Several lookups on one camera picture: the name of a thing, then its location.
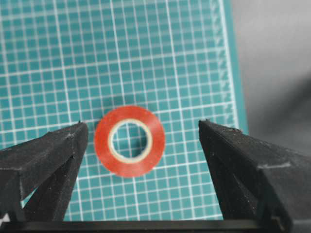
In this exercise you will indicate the red vinyl tape roll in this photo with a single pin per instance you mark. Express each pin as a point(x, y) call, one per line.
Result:
point(115, 162)

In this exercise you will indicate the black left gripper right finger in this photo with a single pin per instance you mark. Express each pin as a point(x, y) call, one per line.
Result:
point(257, 180)

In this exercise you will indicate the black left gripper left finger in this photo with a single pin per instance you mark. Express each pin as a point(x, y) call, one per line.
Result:
point(37, 177)

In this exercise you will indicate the green grid cutting mat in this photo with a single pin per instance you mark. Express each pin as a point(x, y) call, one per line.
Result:
point(64, 61)

